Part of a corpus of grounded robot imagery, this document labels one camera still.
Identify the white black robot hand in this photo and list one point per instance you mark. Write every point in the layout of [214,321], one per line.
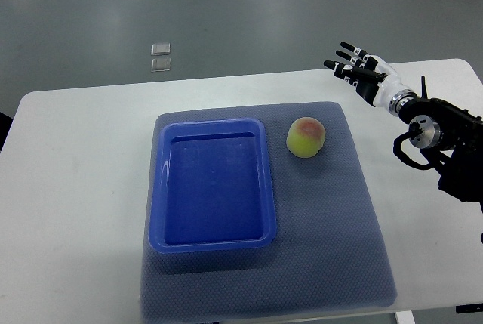
[373,79]

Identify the green red peach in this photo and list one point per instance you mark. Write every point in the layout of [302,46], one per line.
[306,137]

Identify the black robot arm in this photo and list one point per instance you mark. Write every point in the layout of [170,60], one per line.
[442,137]

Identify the upper floor socket plate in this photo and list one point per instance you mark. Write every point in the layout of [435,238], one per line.
[160,48]

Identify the floor socket plate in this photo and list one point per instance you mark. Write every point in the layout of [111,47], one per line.
[160,48]
[161,64]

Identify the lower floor socket plate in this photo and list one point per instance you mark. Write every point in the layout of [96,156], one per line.
[161,64]

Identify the grey blue textured mat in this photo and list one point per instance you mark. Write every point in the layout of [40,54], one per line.
[328,253]

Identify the blue plastic tray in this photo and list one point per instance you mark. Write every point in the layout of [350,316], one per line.
[212,188]

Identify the white table leg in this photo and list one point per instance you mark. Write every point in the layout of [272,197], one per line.
[404,317]

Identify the black object at table edge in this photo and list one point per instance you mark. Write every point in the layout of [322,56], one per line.
[469,308]

